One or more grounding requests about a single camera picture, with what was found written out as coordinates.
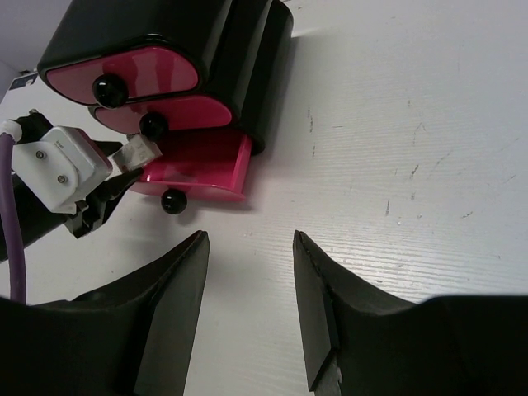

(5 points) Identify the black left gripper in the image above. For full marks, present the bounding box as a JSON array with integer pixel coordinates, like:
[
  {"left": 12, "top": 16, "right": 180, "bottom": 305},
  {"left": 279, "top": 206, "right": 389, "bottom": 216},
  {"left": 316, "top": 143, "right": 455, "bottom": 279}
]
[{"left": 12, "top": 140, "right": 144, "bottom": 248}]

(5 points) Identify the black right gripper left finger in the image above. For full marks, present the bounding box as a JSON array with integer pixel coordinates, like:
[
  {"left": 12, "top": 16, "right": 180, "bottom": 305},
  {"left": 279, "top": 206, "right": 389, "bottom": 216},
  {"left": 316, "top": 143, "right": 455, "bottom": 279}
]
[{"left": 1, "top": 231, "right": 210, "bottom": 395}]

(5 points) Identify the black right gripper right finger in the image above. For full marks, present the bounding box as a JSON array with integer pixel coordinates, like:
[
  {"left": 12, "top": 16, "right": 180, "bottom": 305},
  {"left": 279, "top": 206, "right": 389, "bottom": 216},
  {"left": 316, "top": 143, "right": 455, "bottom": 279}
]
[{"left": 293, "top": 231, "right": 527, "bottom": 395}]

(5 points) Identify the small white eraser box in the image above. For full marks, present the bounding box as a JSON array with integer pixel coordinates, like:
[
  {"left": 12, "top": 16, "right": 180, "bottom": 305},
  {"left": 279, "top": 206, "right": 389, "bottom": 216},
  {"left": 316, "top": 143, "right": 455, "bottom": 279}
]
[{"left": 111, "top": 134, "right": 162, "bottom": 173}]

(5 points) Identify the pink drawer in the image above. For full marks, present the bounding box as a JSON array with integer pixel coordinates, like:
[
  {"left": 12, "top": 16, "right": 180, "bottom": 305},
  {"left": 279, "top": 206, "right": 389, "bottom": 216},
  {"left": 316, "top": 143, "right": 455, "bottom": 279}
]
[
  {"left": 44, "top": 46, "right": 199, "bottom": 108},
  {"left": 131, "top": 128, "right": 252, "bottom": 215},
  {"left": 90, "top": 94, "right": 233, "bottom": 136}
]

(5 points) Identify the pink bottom drawer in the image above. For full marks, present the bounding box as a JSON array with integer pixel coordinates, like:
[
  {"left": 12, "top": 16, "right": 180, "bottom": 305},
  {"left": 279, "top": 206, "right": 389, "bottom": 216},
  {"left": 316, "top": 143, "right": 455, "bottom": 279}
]
[{"left": 131, "top": 128, "right": 252, "bottom": 215}]

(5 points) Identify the pink top drawer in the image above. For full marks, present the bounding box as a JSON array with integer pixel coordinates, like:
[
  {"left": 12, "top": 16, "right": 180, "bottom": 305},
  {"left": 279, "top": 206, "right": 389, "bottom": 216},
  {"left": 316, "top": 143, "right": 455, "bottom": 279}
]
[{"left": 44, "top": 46, "right": 199, "bottom": 108}]

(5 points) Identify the left dark table label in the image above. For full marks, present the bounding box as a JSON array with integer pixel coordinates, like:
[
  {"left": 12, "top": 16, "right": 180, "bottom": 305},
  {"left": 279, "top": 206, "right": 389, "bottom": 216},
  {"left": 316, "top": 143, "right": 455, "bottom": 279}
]
[{"left": 8, "top": 73, "right": 38, "bottom": 91}]

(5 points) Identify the black drawer cabinet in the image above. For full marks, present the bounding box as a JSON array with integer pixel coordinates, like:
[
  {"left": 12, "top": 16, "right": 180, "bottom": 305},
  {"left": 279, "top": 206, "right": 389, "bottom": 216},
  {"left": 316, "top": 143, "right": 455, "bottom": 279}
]
[{"left": 37, "top": 0, "right": 294, "bottom": 153}]

